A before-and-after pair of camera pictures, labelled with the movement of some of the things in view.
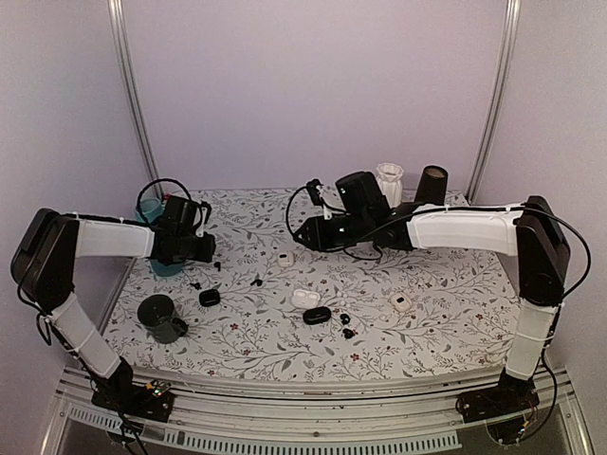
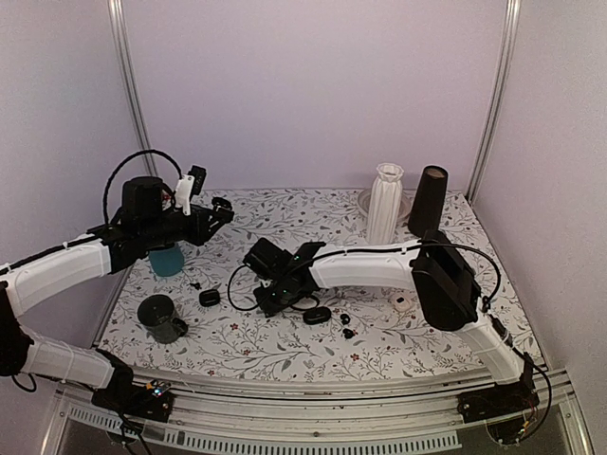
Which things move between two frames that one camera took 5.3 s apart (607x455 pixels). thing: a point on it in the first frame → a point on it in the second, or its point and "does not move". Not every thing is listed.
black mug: [156, 313] does not move
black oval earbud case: [317, 315] does not move
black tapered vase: [432, 186] does not move
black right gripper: [318, 240] → [269, 308]
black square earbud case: [209, 298] does not move
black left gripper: [207, 251] → [200, 231]
